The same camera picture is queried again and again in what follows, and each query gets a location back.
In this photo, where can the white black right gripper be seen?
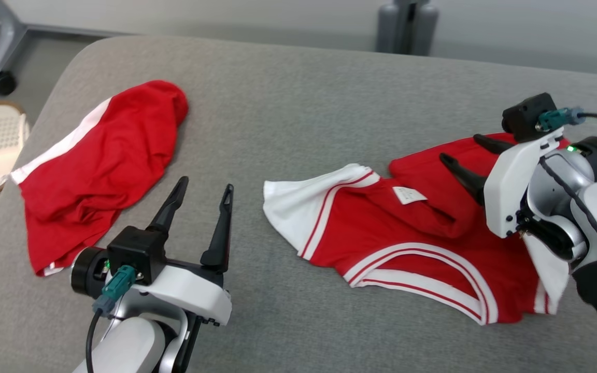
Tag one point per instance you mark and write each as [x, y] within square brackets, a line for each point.
[511, 186]

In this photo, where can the red jersey with white striped trim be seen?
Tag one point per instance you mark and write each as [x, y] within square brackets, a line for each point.
[397, 228]

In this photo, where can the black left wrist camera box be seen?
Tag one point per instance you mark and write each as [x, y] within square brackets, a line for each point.
[138, 254]

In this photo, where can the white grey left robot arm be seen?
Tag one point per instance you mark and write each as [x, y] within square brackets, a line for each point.
[132, 347]

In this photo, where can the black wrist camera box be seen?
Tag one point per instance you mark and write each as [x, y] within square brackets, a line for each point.
[138, 254]
[526, 116]

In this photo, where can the red shorts with white waistband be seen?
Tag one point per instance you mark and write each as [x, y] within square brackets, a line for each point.
[101, 171]

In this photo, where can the grey partition post with feet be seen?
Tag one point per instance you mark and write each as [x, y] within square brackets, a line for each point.
[407, 26]

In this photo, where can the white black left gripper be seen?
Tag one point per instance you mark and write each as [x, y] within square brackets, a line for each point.
[184, 292]

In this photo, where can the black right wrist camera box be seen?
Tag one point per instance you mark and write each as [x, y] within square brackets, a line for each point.
[526, 116]

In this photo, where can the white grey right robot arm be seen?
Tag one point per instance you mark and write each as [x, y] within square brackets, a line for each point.
[594, 233]

